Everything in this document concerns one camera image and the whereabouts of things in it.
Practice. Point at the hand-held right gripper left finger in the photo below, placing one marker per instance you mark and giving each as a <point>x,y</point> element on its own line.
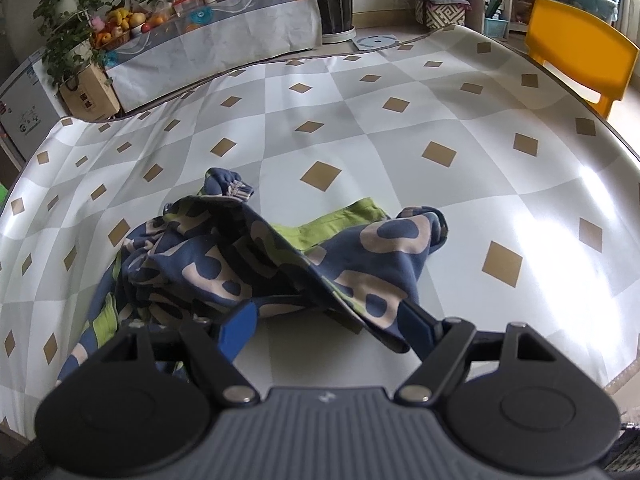
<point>240,329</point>

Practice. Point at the yellow plastic chair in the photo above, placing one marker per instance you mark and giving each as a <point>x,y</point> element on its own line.
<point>575,45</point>

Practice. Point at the white chest freezer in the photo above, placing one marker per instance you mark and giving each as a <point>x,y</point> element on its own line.
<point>25,110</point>

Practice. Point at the basket of fruit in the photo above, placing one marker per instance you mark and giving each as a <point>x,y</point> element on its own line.
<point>122,22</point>

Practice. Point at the white round floor scale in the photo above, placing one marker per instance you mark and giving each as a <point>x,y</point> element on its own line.
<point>374,41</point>

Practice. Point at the black plant pot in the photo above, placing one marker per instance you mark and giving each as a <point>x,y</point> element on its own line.
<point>332,0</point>

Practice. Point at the blue letter print pants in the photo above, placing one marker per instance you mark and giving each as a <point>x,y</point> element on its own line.
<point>225,260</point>

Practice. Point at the brown cardboard box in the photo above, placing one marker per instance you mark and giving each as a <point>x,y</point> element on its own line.
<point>90,95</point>

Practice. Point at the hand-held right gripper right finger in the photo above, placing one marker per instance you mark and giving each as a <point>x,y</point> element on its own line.
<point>415,329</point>

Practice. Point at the trailing pothos plant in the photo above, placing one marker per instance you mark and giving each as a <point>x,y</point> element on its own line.
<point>65,25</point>

